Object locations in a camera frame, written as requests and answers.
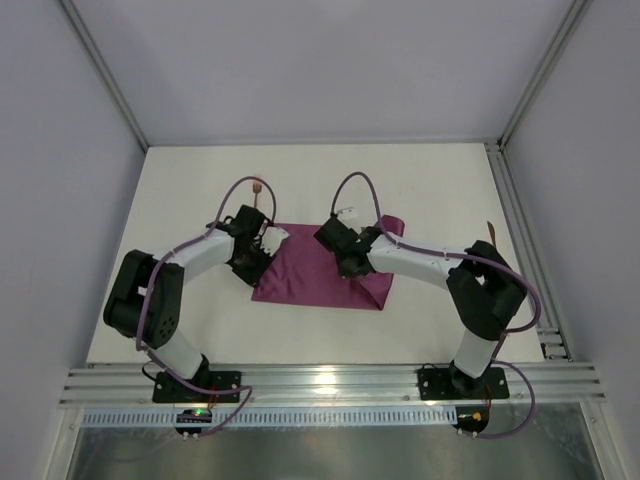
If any purple cloth napkin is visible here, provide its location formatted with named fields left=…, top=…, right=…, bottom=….
left=251, top=224, right=394, bottom=311

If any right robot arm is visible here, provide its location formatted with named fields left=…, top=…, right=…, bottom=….
left=314, top=214, right=527, bottom=398

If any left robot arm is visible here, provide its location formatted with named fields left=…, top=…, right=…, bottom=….
left=103, top=205, right=289, bottom=394

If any left controller board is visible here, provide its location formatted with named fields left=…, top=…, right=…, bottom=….
left=173, top=408, right=212, bottom=437

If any controller board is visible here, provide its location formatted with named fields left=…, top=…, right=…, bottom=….
left=173, top=408, right=212, bottom=437
left=453, top=405, right=490, bottom=437

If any right controller board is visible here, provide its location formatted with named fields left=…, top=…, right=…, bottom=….
left=453, top=405, right=490, bottom=437

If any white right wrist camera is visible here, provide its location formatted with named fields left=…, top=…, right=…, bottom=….
left=336, top=207, right=361, bottom=231

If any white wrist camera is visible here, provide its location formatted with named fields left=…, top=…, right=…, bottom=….
left=261, top=226, right=290, bottom=256
left=336, top=207, right=361, bottom=231

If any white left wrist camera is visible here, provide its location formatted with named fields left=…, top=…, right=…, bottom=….
left=261, top=226, right=290, bottom=256

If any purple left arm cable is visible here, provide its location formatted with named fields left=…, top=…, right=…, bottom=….
left=134, top=174, right=279, bottom=441

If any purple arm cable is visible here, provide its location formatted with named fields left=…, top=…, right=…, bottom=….
left=330, top=171, right=544, bottom=441
left=134, top=174, right=279, bottom=441

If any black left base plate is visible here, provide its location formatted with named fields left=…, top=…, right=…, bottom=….
left=152, top=371, right=241, bottom=404

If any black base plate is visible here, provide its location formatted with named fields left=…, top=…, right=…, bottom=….
left=416, top=364, right=510, bottom=401
left=152, top=371, right=241, bottom=404

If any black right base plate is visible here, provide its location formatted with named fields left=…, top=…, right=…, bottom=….
left=416, top=364, right=510, bottom=401

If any slotted grey cable duct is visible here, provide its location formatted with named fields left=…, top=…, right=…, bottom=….
left=81, top=405, right=456, bottom=429

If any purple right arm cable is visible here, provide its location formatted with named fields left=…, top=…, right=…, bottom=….
left=330, top=171, right=544, bottom=441

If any aluminium front rail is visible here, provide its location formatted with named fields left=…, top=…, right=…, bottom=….
left=59, top=362, right=605, bottom=408

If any aluminium rail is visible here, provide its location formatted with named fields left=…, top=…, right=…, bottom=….
left=59, top=362, right=605, bottom=408
left=485, top=140, right=573, bottom=362

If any aluminium right side rail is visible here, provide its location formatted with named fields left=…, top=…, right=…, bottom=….
left=485, top=140, right=573, bottom=362

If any left corner frame post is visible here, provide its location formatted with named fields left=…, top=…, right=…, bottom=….
left=55, top=0, right=150, bottom=153

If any corner frame post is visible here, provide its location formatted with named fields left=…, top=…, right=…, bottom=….
left=497, top=0, right=592, bottom=150
left=55, top=0, right=150, bottom=153

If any right corner frame post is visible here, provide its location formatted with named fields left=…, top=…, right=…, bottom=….
left=497, top=0, right=592, bottom=150

